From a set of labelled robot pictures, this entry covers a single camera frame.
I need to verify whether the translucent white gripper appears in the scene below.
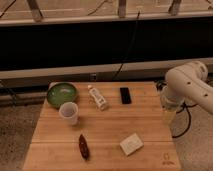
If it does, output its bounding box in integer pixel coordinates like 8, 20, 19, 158
160, 86, 184, 125

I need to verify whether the black eraser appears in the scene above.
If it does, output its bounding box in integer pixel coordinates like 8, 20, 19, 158
120, 87, 131, 104

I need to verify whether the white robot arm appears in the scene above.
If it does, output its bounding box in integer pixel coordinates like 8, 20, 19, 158
160, 61, 213, 124

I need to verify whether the white sponge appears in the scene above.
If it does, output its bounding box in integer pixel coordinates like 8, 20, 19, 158
120, 133, 143, 156

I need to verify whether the wooden cutting board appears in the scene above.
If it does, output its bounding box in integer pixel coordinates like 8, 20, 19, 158
23, 82, 181, 171

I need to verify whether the white tube bottle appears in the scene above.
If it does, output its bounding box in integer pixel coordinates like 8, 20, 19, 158
88, 85, 108, 110

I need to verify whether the dark red chili pepper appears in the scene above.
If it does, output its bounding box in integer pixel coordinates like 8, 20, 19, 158
79, 135, 90, 160

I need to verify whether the white plastic cup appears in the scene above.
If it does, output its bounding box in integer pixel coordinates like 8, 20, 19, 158
59, 102, 79, 126

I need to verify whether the green bowl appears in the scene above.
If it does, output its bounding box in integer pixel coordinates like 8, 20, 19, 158
46, 82, 78, 108

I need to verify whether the black hanging cable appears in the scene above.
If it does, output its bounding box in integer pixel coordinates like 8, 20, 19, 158
111, 10, 141, 81

